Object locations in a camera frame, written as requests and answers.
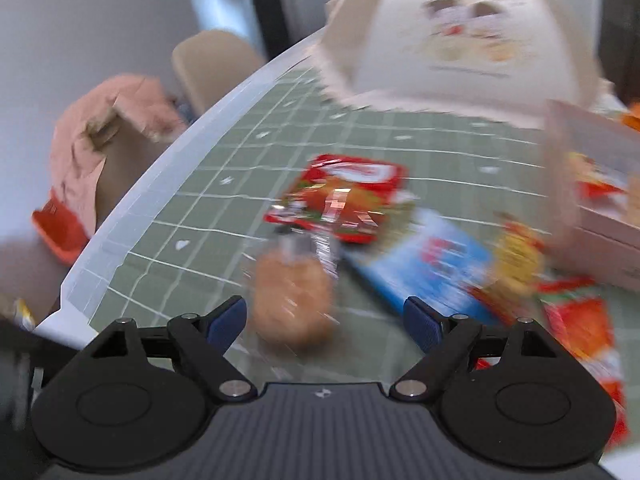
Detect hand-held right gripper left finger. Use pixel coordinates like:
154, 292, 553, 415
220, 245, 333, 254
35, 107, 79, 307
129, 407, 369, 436
92, 296, 253, 402

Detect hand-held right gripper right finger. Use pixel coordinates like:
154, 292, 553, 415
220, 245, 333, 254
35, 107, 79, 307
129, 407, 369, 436
389, 296, 558, 402

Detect blue snack packet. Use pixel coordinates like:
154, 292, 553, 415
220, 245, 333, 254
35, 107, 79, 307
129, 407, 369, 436
345, 207, 501, 323

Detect clear orange snack packet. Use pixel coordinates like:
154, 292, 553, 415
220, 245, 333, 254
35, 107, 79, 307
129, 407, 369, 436
247, 235, 341, 348

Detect small yellow packet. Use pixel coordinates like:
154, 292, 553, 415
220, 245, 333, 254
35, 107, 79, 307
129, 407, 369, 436
12, 299, 37, 332

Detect orange plastic basket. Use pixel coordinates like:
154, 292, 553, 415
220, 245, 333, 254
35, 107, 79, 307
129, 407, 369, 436
31, 194, 90, 267

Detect green grid table mat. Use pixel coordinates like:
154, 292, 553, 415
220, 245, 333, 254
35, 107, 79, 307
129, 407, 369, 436
87, 62, 640, 381

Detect red orange snack packet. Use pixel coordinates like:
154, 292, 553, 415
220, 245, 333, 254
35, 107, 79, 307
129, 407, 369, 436
475, 275, 631, 456

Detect pink jacket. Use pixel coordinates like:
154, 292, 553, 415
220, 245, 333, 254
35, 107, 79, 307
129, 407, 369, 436
50, 74, 188, 238

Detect beige chair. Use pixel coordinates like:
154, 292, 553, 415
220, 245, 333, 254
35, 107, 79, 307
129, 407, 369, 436
171, 29, 266, 116

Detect orange box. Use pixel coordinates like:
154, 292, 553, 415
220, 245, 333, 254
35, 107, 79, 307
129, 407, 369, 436
619, 101, 640, 133

